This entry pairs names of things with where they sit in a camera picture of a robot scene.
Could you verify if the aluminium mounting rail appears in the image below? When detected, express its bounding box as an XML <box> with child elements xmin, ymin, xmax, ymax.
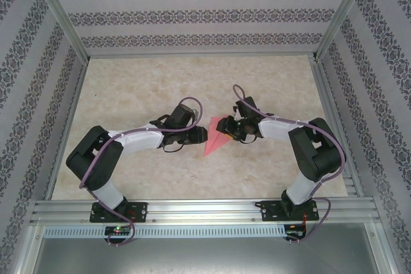
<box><xmin>30</xmin><ymin>199</ymin><xmax>376</xmax><ymax>224</ymax></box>

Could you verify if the pink cloth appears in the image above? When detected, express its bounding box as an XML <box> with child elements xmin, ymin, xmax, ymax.
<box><xmin>202</xmin><ymin>116</ymin><xmax>232</xmax><ymax>158</ymax></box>

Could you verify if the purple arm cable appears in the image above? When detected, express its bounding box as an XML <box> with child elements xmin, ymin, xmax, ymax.
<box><xmin>232</xmin><ymin>84</ymin><xmax>347</xmax><ymax>243</ymax></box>
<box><xmin>78</xmin><ymin>96</ymin><xmax>204</xmax><ymax>248</ymax></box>

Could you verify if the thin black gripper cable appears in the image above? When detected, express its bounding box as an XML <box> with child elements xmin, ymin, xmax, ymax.
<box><xmin>238</xmin><ymin>132</ymin><xmax>258</xmax><ymax>144</ymax></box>
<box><xmin>162</xmin><ymin>142</ymin><xmax>184</xmax><ymax>154</ymax></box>

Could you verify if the wide aluminium side rail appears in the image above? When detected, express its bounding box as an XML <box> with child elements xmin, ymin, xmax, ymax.
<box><xmin>311</xmin><ymin>57</ymin><xmax>364</xmax><ymax>198</ymax></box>

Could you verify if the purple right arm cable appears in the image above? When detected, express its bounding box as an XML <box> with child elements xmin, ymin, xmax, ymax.
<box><xmin>232</xmin><ymin>84</ymin><xmax>347</xmax><ymax>243</ymax></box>

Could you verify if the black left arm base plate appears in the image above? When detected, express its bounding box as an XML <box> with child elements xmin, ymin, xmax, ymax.
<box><xmin>91</xmin><ymin>201</ymin><xmax>148</xmax><ymax>223</ymax></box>

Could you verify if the slotted grey cable duct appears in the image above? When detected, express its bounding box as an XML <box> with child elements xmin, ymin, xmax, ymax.
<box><xmin>43</xmin><ymin>225</ymin><xmax>286</xmax><ymax>238</ymax></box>

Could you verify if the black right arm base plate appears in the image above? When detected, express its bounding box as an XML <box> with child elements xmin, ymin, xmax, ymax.
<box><xmin>260</xmin><ymin>200</ymin><xmax>319</xmax><ymax>223</ymax></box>

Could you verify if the thin black left gripper cable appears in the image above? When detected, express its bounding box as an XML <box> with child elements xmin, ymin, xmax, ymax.
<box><xmin>162</xmin><ymin>142</ymin><xmax>184</xmax><ymax>154</ymax></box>

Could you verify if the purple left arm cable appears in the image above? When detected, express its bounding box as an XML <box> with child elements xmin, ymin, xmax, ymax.
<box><xmin>78</xmin><ymin>96</ymin><xmax>204</xmax><ymax>248</ymax></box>

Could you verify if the slanted aluminium frame post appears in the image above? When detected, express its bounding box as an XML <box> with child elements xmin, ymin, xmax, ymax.
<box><xmin>313</xmin><ymin>0</ymin><xmax>376</xmax><ymax>60</ymax></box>
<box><xmin>28</xmin><ymin>0</ymin><xmax>90</xmax><ymax>62</ymax></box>

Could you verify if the thin black right gripper cable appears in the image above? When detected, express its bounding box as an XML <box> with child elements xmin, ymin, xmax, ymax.
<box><xmin>238</xmin><ymin>132</ymin><xmax>258</xmax><ymax>144</ymax></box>

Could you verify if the narrow aluminium side rail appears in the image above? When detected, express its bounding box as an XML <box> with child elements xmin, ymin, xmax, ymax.
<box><xmin>44</xmin><ymin>57</ymin><xmax>92</xmax><ymax>200</ymax></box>

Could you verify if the aluminium frame leg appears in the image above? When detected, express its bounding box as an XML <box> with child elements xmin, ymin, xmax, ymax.
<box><xmin>12</xmin><ymin>222</ymin><xmax>46</xmax><ymax>274</ymax></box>
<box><xmin>372</xmin><ymin>219</ymin><xmax>401</xmax><ymax>274</ymax></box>

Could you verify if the thin aluminium back bar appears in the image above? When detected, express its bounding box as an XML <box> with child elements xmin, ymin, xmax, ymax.
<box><xmin>85</xmin><ymin>51</ymin><xmax>318</xmax><ymax>60</ymax></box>

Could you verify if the grey metal panel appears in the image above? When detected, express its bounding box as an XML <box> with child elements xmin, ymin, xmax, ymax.
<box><xmin>31</xmin><ymin>237</ymin><xmax>394</xmax><ymax>274</ymax></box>

